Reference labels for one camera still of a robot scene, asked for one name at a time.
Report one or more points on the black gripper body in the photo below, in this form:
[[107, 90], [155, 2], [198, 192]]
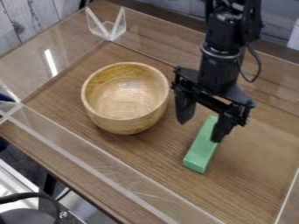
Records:
[[213, 83]]

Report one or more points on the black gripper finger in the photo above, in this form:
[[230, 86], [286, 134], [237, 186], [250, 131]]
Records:
[[185, 105], [223, 126]]

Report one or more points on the green rectangular block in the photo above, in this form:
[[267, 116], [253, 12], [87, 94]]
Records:
[[199, 154]]

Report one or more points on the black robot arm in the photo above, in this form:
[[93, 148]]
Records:
[[234, 26]]

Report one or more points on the brown wooden bowl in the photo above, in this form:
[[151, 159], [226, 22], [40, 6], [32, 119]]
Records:
[[125, 97]]

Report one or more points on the black table leg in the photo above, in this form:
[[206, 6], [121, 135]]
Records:
[[50, 184]]

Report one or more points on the clear acrylic enclosure wall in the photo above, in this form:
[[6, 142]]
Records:
[[131, 175]]

